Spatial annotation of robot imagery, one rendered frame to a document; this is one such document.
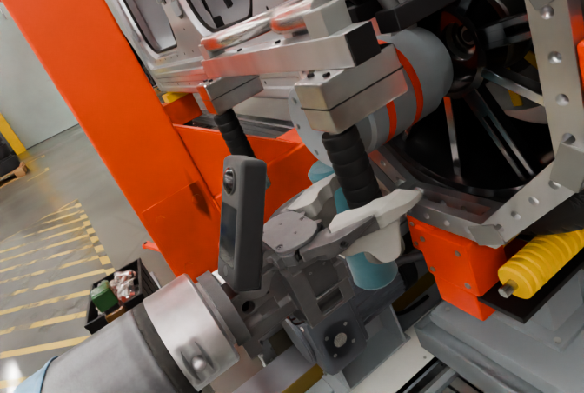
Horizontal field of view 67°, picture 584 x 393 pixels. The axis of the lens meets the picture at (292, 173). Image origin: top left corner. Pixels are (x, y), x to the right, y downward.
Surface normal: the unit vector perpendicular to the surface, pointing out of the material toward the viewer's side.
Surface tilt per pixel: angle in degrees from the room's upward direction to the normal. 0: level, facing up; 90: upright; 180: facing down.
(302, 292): 90
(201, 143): 90
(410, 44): 49
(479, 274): 90
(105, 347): 19
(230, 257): 59
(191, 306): 38
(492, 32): 90
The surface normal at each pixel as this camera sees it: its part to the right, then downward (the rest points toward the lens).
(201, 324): 0.17, -0.33
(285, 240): -0.38, -0.85
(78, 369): -0.16, -0.70
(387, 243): 0.11, 0.35
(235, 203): -0.87, 0.00
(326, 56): -0.80, 0.50
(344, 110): 0.46, 0.17
